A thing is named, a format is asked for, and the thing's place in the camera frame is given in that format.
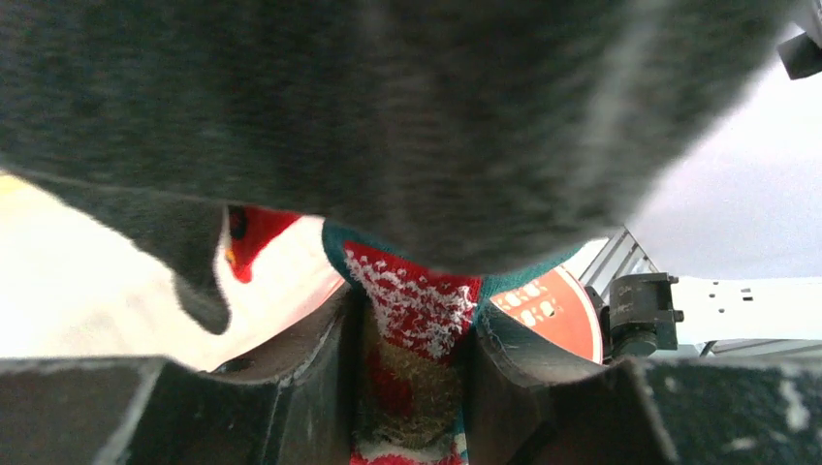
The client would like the dark green patterned sock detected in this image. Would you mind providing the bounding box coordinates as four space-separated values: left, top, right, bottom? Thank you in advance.
321 220 577 464

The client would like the long thin red sock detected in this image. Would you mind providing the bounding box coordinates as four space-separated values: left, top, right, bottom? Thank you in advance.
224 205 300 284

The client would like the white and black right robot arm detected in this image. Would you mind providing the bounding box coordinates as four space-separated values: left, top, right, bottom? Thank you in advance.
580 31 821 357

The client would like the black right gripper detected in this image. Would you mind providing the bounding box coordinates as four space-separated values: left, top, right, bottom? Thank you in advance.
776 33 822 80

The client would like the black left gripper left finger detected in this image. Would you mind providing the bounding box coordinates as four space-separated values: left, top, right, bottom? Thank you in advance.
1 287 364 465

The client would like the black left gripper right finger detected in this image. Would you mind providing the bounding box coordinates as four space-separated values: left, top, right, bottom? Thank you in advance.
461 297 822 465

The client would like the black sock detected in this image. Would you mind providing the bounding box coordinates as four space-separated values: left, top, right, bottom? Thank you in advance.
1 1 799 334

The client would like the pink plastic laundry basket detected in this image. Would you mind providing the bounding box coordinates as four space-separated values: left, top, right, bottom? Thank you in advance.
211 265 606 375

